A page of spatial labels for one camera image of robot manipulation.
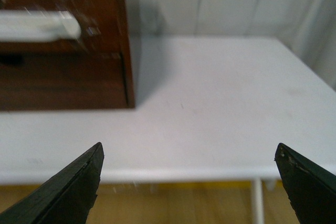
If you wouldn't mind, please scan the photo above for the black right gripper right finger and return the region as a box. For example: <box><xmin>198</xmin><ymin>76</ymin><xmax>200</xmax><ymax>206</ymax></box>
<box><xmin>275</xmin><ymin>143</ymin><xmax>335</xmax><ymax>223</ymax></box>

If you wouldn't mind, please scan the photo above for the brown wooden drawer cabinet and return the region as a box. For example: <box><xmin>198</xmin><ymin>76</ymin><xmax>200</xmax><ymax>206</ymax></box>
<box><xmin>0</xmin><ymin>0</ymin><xmax>135</xmax><ymax>111</ymax></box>

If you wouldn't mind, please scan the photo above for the brown wooden bottom drawer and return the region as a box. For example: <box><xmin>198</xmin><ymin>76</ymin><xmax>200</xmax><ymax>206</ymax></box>
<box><xmin>1</xmin><ymin>53</ymin><xmax>134</xmax><ymax>111</ymax></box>

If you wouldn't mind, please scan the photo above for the brown wooden top drawer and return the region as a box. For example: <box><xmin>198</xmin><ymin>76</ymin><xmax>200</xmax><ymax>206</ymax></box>
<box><xmin>1</xmin><ymin>0</ymin><xmax>125</xmax><ymax>54</ymax></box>

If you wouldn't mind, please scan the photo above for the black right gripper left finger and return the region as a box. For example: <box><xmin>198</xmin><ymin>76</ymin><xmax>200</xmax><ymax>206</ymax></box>
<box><xmin>1</xmin><ymin>142</ymin><xmax>104</xmax><ymax>223</ymax></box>

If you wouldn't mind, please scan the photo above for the white drawer handle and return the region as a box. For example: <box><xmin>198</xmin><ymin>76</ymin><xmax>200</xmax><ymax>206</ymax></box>
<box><xmin>1</xmin><ymin>10</ymin><xmax>81</xmax><ymax>42</ymax></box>

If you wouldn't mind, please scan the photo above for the white table leg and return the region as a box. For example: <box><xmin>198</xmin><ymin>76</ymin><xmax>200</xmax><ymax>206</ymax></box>
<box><xmin>251</xmin><ymin>178</ymin><xmax>265</xmax><ymax>224</ymax></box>

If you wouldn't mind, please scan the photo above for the brown wooden drawer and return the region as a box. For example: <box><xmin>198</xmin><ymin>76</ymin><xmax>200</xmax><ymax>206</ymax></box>
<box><xmin>1</xmin><ymin>53</ymin><xmax>134</xmax><ymax>111</ymax></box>
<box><xmin>1</xmin><ymin>0</ymin><xmax>125</xmax><ymax>54</ymax></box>

